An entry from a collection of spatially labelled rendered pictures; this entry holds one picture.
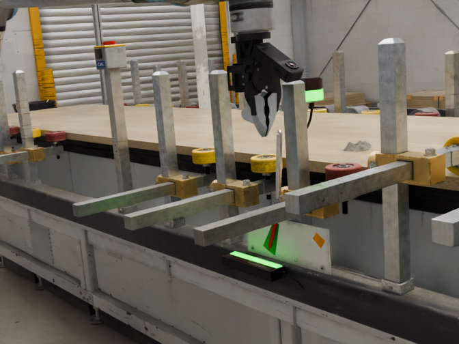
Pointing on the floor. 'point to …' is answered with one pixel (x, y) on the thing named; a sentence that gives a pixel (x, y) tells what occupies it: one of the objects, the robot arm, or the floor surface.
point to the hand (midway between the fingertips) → (266, 130)
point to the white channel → (201, 55)
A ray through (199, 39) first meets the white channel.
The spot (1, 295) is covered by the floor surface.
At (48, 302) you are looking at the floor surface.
